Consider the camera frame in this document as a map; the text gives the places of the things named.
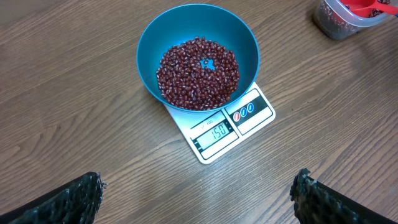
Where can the white kitchen scale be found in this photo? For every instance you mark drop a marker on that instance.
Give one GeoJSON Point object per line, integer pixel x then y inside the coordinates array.
{"type": "Point", "coordinates": [212, 134]}

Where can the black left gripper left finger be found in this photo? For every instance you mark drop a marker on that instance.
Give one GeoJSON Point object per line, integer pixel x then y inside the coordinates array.
{"type": "Point", "coordinates": [77, 201]}

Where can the clear plastic container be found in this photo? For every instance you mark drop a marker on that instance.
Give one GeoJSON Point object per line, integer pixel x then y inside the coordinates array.
{"type": "Point", "coordinates": [338, 22]}

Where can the blue bowl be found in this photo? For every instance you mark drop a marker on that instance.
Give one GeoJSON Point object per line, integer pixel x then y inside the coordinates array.
{"type": "Point", "coordinates": [186, 22]}

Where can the red beans in bowl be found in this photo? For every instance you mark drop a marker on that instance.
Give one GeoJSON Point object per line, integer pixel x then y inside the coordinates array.
{"type": "Point", "coordinates": [198, 75]}

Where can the red scoop blue handle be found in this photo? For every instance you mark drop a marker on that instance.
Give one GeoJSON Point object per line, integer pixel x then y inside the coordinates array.
{"type": "Point", "coordinates": [363, 8]}

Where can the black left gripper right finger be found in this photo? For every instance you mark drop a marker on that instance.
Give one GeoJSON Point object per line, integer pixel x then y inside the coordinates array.
{"type": "Point", "coordinates": [315, 203]}

